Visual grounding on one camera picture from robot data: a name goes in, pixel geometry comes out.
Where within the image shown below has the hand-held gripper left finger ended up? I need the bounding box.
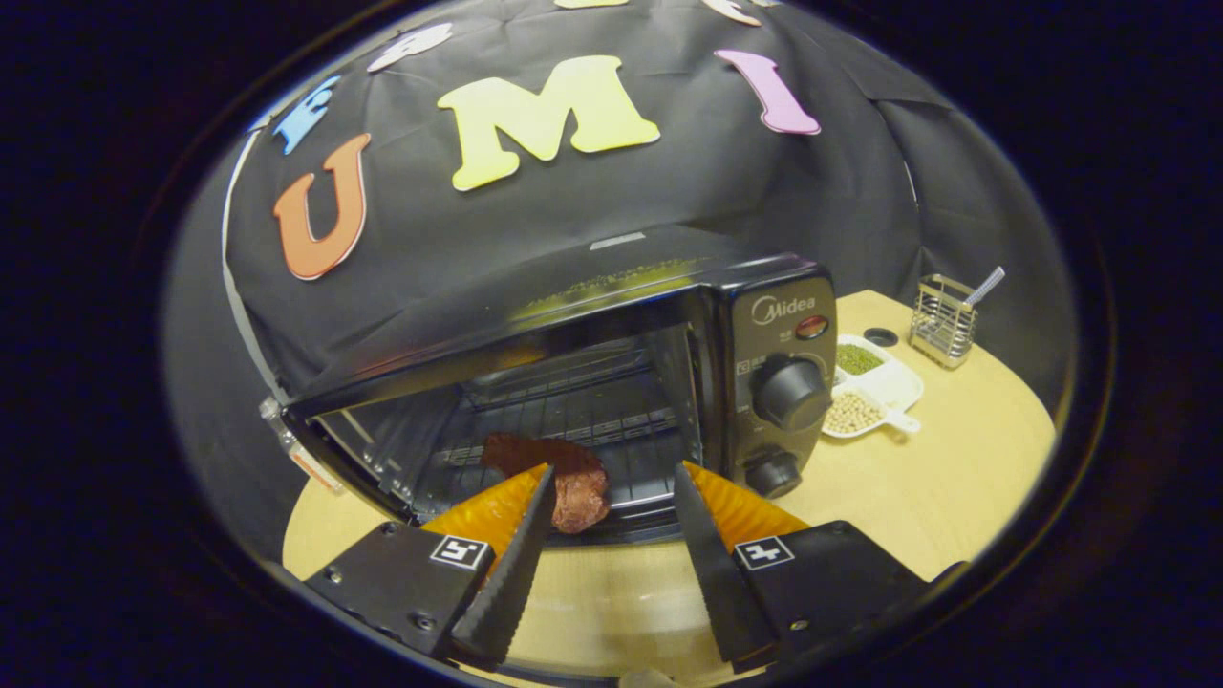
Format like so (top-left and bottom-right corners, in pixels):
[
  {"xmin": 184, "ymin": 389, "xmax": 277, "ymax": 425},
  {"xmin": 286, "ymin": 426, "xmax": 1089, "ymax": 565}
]
[{"xmin": 304, "ymin": 463, "xmax": 557, "ymax": 667}]

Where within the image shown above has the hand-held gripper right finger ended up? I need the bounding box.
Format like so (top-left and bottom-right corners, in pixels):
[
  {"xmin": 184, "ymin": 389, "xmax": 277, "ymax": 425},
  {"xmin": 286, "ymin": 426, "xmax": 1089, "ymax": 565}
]
[{"xmin": 673, "ymin": 461, "xmax": 942, "ymax": 673}]

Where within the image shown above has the red raw meat steak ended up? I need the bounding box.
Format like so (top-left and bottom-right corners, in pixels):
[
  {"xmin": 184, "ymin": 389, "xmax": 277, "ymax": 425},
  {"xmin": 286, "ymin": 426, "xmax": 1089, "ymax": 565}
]
[{"xmin": 481, "ymin": 432, "xmax": 611, "ymax": 534}]

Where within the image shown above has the black toaster oven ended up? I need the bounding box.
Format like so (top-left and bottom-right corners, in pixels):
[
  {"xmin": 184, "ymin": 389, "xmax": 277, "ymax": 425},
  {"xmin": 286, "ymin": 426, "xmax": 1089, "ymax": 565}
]
[{"xmin": 282, "ymin": 225, "xmax": 840, "ymax": 681}]

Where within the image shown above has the white divided dish of beans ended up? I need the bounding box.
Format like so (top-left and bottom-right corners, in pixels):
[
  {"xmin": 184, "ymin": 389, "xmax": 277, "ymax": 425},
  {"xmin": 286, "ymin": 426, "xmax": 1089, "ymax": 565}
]
[{"xmin": 822, "ymin": 333, "xmax": 926, "ymax": 440}]

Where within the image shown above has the black backdrop cloth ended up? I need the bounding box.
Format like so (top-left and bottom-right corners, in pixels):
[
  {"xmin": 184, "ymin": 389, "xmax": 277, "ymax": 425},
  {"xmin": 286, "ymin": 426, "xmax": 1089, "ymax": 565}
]
[{"xmin": 162, "ymin": 0, "xmax": 1076, "ymax": 565}]

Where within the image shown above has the metal wire basket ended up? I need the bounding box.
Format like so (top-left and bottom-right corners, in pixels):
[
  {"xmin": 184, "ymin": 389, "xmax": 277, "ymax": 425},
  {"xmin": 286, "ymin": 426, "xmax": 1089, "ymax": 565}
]
[{"xmin": 909, "ymin": 274, "xmax": 977, "ymax": 370}]

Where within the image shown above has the spoon with white handle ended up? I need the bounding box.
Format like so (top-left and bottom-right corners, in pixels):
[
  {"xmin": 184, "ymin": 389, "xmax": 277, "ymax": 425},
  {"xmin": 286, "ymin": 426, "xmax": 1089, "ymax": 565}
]
[{"xmin": 963, "ymin": 267, "xmax": 1006, "ymax": 309}]

